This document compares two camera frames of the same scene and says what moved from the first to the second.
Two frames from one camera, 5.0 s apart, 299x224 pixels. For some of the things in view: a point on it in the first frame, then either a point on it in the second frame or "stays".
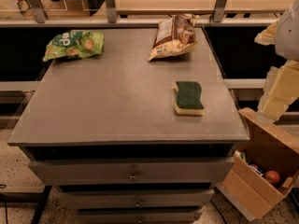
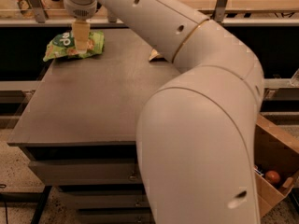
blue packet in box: (255, 167) stays
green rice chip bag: (75, 44) stays
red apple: (272, 176) stays
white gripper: (288, 35) → (81, 10)
